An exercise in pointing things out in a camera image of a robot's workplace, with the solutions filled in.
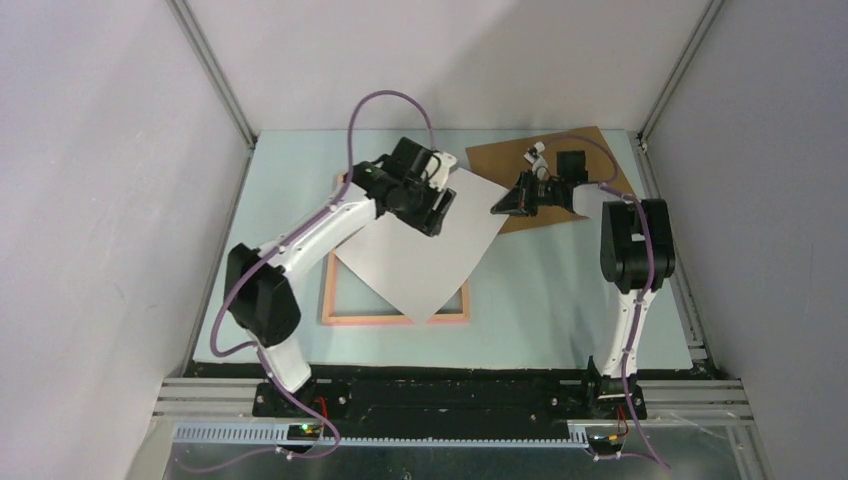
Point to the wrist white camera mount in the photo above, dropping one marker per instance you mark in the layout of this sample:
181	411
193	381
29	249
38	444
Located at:
534	156
438	169

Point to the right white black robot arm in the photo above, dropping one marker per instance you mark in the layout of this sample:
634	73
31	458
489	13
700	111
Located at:
636	257

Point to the right aluminium corner post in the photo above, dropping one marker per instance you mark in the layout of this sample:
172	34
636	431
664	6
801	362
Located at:
691	47

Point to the grey slotted cable duct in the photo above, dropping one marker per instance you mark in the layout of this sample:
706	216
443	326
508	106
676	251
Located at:
284	435

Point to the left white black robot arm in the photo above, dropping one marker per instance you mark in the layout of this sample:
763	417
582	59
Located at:
259	281

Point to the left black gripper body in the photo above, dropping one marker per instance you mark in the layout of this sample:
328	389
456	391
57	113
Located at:
416	207

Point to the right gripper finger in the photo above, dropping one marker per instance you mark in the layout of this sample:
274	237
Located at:
514	198
523	212

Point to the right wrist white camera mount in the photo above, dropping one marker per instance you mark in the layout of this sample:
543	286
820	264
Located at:
534	156

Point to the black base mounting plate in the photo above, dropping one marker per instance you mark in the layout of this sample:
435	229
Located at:
450	410

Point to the blue landscape photo print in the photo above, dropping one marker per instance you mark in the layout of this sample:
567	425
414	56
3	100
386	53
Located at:
469	226

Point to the left aluminium corner post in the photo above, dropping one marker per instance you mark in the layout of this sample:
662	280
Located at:
209	63

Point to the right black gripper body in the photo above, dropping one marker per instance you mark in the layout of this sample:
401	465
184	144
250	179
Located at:
539	192

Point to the aluminium front rail frame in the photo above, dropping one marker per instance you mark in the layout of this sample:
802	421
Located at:
697	427

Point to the brown cardboard backing board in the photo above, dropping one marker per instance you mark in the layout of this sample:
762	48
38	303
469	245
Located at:
502	162

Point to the orange wooden picture frame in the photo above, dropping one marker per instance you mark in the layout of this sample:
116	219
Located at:
404	268

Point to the aluminium corner post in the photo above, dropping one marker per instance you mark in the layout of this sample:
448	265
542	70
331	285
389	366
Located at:
209	63
691	47

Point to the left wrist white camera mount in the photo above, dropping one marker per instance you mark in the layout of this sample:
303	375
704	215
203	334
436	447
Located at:
438	169

